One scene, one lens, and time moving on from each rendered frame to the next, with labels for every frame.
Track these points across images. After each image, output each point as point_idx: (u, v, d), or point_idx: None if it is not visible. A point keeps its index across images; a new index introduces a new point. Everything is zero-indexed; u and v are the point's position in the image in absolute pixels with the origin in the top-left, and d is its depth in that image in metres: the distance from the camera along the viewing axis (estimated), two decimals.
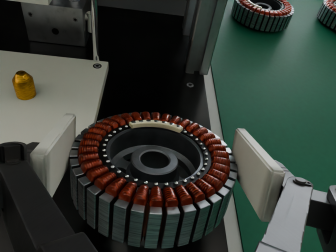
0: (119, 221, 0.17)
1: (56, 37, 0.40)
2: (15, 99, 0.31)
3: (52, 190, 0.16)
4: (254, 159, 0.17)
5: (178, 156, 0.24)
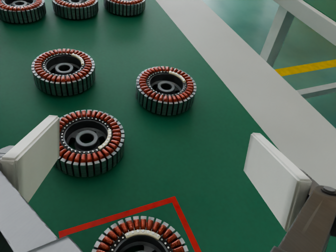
0: None
1: None
2: None
3: (26, 197, 0.15)
4: (276, 166, 0.17)
5: (157, 250, 0.36)
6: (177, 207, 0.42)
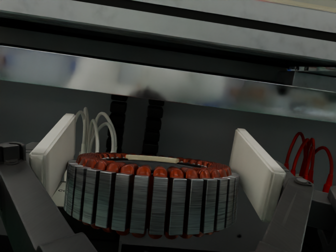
0: None
1: None
2: None
3: (51, 191, 0.16)
4: (255, 159, 0.17)
5: None
6: None
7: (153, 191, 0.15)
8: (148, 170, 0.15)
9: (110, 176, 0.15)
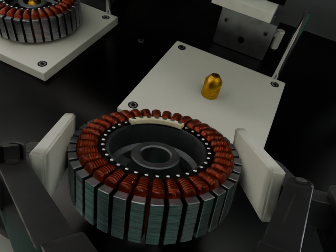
0: None
1: (239, 46, 0.42)
2: (200, 96, 0.34)
3: (51, 190, 0.16)
4: (255, 159, 0.17)
5: None
6: None
7: (150, 215, 0.15)
8: (145, 193, 0.15)
9: (108, 197, 0.15)
